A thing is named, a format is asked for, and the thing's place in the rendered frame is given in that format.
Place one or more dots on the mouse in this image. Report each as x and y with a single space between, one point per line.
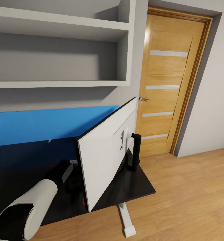
73 179

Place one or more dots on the door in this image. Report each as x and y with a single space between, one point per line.
173 48

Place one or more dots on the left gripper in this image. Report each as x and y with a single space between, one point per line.
75 172

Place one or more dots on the desk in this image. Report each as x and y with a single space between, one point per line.
22 166

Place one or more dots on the monitor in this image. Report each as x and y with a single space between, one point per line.
101 149

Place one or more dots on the room divider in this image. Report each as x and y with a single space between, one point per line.
38 125

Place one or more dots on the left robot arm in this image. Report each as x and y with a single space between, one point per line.
22 218

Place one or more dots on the bookcase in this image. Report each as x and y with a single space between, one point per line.
17 21

